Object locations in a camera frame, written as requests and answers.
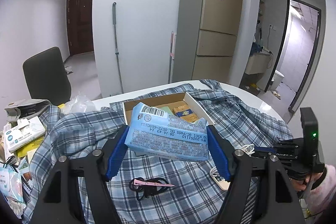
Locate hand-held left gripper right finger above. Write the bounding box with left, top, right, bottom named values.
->
left=206, top=125, right=307, bottom=224

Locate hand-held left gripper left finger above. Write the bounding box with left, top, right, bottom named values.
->
left=31, top=125, right=130, bottom=224

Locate white charging cable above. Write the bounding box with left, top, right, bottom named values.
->
left=210, top=144, right=256, bottom=177

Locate blue tissue pack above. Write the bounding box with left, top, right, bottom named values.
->
left=123, top=101, right=210, bottom=162

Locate yellow and blue cigarette pack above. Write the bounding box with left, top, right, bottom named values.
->
left=172, top=105, right=199, bottom=123

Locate cardboard box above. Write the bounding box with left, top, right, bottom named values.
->
left=122, top=91, right=216, bottom=127

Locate green sticky note pad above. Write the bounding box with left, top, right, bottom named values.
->
left=157, top=105, right=174, bottom=116

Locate person's right forearm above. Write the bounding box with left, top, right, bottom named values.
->
left=306, top=164, right=336, bottom=216

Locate person's right hand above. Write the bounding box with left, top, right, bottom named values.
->
left=291, top=174, right=320, bottom=192

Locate pink hair clip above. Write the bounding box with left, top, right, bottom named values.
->
left=133, top=179, right=175, bottom=187

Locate blue plaid shirt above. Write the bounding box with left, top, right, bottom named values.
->
left=22, top=79, right=294, bottom=224

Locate clear plastic bag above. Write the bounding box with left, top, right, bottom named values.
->
left=63, top=93, right=96, bottom=115

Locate beige sink cabinet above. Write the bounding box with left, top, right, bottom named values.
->
left=245, top=52, right=272, bottom=75

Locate white box with blue label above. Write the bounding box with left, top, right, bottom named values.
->
left=4, top=123, right=47, bottom=153

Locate grey bag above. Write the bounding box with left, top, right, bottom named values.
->
left=4, top=99, right=53, bottom=122

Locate black chair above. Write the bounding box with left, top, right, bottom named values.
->
left=22, top=47, right=72, bottom=106

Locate pile of small packets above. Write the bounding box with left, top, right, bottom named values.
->
left=0, top=116, right=48, bottom=219

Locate dark wooden door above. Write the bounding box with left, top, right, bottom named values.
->
left=66, top=0, right=94, bottom=57

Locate gold refrigerator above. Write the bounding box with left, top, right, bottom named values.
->
left=172, top=0, right=244, bottom=83

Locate black hair tie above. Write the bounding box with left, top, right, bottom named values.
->
left=129, top=177, right=170, bottom=201

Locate dark door frame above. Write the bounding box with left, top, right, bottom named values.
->
left=264, top=0, right=322, bottom=112

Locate pink handled mop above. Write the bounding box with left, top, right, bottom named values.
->
left=168, top=31, right=175, bottom=83

